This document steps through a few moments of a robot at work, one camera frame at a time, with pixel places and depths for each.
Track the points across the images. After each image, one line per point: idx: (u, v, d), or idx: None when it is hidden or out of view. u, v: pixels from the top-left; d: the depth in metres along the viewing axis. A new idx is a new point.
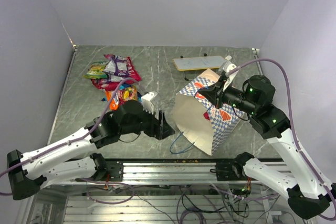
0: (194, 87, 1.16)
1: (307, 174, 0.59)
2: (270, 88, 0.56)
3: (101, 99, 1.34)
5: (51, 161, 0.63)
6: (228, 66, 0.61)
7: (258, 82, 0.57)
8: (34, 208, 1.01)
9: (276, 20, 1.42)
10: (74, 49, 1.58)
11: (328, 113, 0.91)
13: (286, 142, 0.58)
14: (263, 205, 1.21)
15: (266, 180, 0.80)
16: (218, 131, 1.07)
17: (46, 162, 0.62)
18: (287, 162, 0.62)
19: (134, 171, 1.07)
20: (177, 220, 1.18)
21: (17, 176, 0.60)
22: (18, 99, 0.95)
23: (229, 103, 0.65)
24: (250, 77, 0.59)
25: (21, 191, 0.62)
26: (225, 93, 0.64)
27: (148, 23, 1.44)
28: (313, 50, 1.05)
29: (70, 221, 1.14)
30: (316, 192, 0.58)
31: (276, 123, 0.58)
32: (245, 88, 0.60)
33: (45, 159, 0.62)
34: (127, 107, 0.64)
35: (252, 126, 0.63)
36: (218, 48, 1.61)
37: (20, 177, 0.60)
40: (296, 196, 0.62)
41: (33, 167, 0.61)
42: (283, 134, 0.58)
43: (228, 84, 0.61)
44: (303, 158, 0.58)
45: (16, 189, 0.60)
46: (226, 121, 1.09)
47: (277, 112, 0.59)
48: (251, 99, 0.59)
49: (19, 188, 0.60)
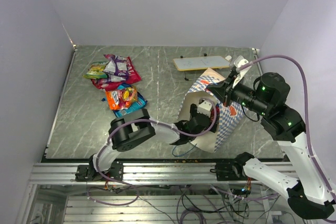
0: (201, 84, 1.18)
1: (316, 179, 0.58)
2: (284, 86, 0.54)
3: (101, 99, 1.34)
5: (159, 131, 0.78)
6: (239, 61, 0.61)
7: (271, 80, 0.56)
8: (34, 208, 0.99)
9: (276, 21, 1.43)
10: (74, 49, 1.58)
11: (329, 114, 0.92)
13: (298, 147, 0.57)
14: (263, 205, 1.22)
15: (266, 180, 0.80)
16: (223, 125, 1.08)
17: (159, 130, 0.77)
18: (297, 166, 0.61)
19: (134, 171, 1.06)
20: (177, 220, 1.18)
21: (146, 129, 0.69)
22: (18, 100, 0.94)
23: (239, 101, 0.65)
24: (263, 75, 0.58)
25: (132, 144, 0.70)
26: (234, 91, 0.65)
27: (149, 23, 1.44)
28: (313, 51, 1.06)
29: (70, 221, 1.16)
30: (323, 198, 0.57)
31: (291, 126, 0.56)
32: (256, 88, 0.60)
33: (161, 128, 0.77)
34: (199, 120, 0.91)
35: (264, 127, 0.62)
36: (218, 48, 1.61)
37: (149, 130, 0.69)
40: (296, 196, 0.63)
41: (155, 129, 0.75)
42: (296, 138, 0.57)
43: (237, 80, 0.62)
44: (314, 164, 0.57)
45: (142, 137, 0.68)
46: (232, 116, 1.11)
47: (291, 113, 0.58)
48: (263, 99, 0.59)
49: (138, 139, 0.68)
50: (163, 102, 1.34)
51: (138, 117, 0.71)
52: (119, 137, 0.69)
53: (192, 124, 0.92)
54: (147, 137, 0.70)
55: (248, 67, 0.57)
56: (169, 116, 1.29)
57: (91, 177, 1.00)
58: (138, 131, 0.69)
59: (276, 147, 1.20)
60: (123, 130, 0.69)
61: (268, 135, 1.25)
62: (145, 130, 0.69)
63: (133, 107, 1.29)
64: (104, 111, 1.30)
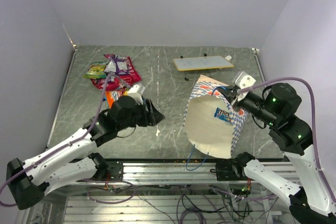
0: (202, 90, 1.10)
1: (322, 191, 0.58)
2: (295, 99, 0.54)
3: (101, 99, 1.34)
5: (54, 165, 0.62)
6: (242, 78, 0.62)
7: (282, 92, 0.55)
8: (34, 209, 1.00)
9: (276, 20, 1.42)
10: (74, 49, 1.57)
11: (328, 113, 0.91)
13: (307, 160, 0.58)
14: (263, 205, 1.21)
15: (268, 184, 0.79)
16: (237, 127, 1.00)
17: (50, 167, 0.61)
18: (302, 177, 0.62)
19: (134, 171, 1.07)
20: (177, 220, 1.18)
21: (22, 182, 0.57)
22: (19, 99, 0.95)
23: (248, 110, 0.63)
24: (273, 86, 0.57)
25: (27, 198, 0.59)
26: (243, 100, 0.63)
27: (149, 22, 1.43)
28: (314, 51, 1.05)
29: (70, 221, 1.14)
30: (327, 210, 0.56)
31: (301, 139, 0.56)
32: (266, 98, 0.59)
33: (49, 162, 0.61)
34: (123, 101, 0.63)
35: (272, 138, 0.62)
36: (218, 48, 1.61)
37: (26, 183, 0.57)
40: (298, 204, 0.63)
41: (38, 171, 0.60)
42: (305, 151, 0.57)
43: (241, 97, 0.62)
44: (321, 177, 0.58)
45: (22, 195, 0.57)
46: (241, 116, 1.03)
47: (301, 125, 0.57)
48: (272, 110, 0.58)
49: (24, 196, 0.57)
50: (163, 102, 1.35)
51: (11, 172, 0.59)
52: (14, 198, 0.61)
53: (132, 102, 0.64)
54: (28, 188, 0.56)
55: (248, 89, 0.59)
56: (169, 116, 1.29)
57: (93, 179, 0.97)
58: (17, 187, 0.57)
59: (276, 147, 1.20)
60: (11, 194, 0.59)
61: (268, 136, 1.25)
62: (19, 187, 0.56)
63: None
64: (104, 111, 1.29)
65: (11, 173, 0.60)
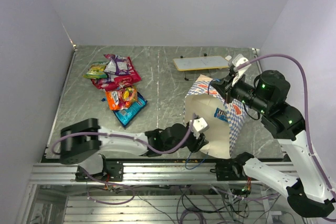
0: (201, 88, 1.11)
1: (316, 178, 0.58)
2: (285, 84, 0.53)
3: (101, 99, 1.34)
5: (115, 146, 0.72)
6: (238, 60, 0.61)
7: (271, 77, 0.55)
8: (34, 208, 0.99)
9: (276, 20, 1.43)
10: (74, 49, 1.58)
11: (328, 113, 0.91)
13: (300, 145, 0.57)
14: (263, 205, 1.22)
15: (266, 178, 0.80)
16: (234, 126, 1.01)
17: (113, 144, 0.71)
18: (297, 165, 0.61)
19: (134, 171, 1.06)
20: (177, 220, 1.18)
21: (93, 142, 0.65)
22: (19, 99, 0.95)
23: (240, 98, 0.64)
24: (263, 73, 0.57)
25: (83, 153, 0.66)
26: (234, 88, 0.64)
27: (149, 23, 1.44)
28: (313, 51, 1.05)
29: (70, 221, 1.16)
30: (323, 196, 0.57)
31: (292, 124, 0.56)
32: (256, 85, 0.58)
33: (116, 141, 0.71)
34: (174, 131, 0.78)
35: (264, 125, 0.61)
36: (218, 48, 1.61)
37: (95, 145, 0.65)
40: (295, 194, 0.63)
41: (106, 142, 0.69)
42: (297, 136, 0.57)
43: (237, 78, 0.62)
44: (314, 162, 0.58)
45: (86, 151, 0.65)
46: (239, 115, 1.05)
47: (292, 111, 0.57)
48: (263, 97, 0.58)
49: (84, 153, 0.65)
50: (163, 102, 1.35)
51: (87, 128, 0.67)
52: (63, 147, 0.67)
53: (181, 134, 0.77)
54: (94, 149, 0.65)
55: (245, 66, 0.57)
56: (169, 116, 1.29)
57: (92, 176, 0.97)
58: (86, 144, 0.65)
59: (276, 147, 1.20)
60: (71, 142, 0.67)
61: (268, 135, 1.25)
62: (89, 144, 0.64)
63: (134, 107, 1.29)
64: (104, 111, 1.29)
65: (85, 128, 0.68)
